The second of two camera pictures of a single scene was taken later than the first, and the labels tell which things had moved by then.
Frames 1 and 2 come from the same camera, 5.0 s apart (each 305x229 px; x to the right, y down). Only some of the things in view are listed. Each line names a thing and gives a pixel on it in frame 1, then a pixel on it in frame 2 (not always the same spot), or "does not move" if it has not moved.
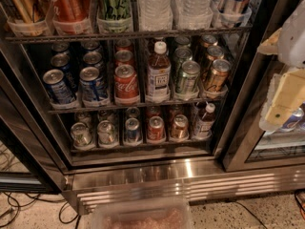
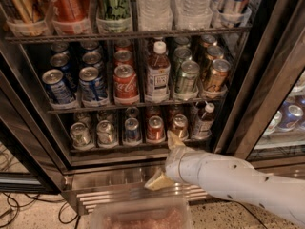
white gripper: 293,40 → 172,168
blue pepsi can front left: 58,87 does not move
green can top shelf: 113,9 does not move
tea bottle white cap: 159,74 does not move
